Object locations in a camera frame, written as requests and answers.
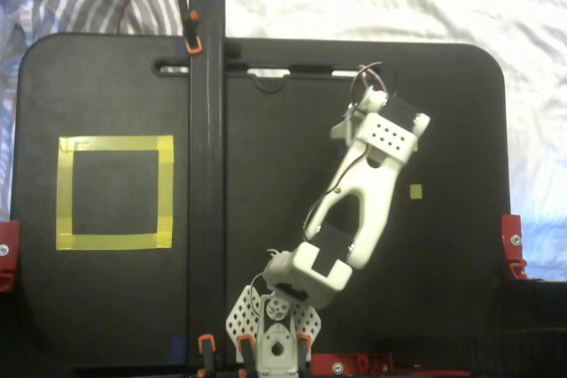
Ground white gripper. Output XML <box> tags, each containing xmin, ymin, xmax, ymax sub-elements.
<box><xmin>331</xmin><ymin>117</ymin><xmax>358</xmax><ymax>140</ymax></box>

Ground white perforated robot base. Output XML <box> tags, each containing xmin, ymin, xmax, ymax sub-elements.
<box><xmin>225</xmin><ymin>287</ymin><xmax>323</xmax><ymax>377</ymax></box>

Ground orange black spring clamp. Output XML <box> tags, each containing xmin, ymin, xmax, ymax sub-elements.
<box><xmin>175</xmin><ymin>0</ymin><xmax>204</xmax><ymax>55</ymax></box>
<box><xmin>197</xmin><ymin>334</ymin><xmax>219</xmax><ymax>378</ymax></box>

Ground small orange base clamp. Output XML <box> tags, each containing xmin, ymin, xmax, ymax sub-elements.
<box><xmin>237</xmin><ymin>334</ymin><xmax>257</xmax><ymax>377</ymax></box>
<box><xmin>295</xmin><ymin>332</ymin><xmax>312</xmax><ymax>368</ymax></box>

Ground yellow tape square outline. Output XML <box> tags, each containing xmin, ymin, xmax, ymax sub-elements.
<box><xmin>55</xmin><ymin>135</ymin><xmax>175</xmax><ymax>251</ymax></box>

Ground black curved backdrop sheet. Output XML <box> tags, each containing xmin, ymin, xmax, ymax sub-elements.
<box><xmin>485</xmin><ymin>279</ymin><xmax>567</xmax><ymax>378</ymax></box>

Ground small blue tape piece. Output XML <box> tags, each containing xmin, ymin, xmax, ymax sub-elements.
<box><xmin>169</xmin><ymin>337</ymin><xmax>188</xmax><ymax>364</ymax></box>

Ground red white servo wire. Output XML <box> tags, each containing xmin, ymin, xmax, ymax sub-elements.
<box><xmin>352</xmin><ymin>61</ymin><xmax>385</xmax><ymax>103</ymax></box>

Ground red side bracket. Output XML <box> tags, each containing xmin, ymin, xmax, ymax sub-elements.
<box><xmin>501</xmin><ymin>213</ymin><xmax>529</xmax><ymax>281</ymax></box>
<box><xmin>0</xmin><ymin>220</ymin><xmax>22</xmax><ymax>294</ymax></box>

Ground red pole foot bracket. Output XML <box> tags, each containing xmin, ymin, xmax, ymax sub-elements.
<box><xmin>309</xmin><ymin>352</ymin><xmax>396</xmax><ymax>377</ymax></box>

